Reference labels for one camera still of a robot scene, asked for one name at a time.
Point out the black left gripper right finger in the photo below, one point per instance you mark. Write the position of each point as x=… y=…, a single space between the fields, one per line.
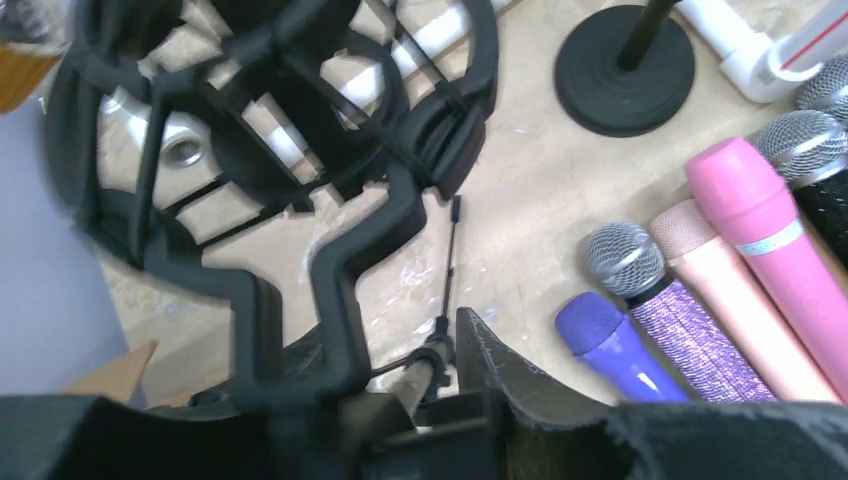
x=554 y=432

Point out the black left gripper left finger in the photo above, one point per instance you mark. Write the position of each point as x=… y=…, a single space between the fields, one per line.
x=93 y=437

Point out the glitter purple microphone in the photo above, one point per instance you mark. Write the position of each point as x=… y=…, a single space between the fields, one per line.
x=627 y=261

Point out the hot pink microphone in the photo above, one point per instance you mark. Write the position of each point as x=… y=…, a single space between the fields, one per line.
x=750 y=206

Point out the black tripod mic stand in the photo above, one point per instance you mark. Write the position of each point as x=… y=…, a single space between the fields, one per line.
x=295 y=100

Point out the black round-base mic stand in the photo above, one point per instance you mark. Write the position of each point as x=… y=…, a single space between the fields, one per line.
x=625 y=70

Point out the black glitter microphone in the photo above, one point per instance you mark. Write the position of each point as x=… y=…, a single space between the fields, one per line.
x=808 y=148

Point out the red glitter microphone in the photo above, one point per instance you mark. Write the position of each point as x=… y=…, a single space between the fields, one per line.
x=827 y=90

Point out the orange toy microphone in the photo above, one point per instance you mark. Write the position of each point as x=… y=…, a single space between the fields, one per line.
x=34 y=37

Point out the white PVC pipe frame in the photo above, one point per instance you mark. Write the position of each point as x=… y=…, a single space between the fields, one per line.
x=763 y=70

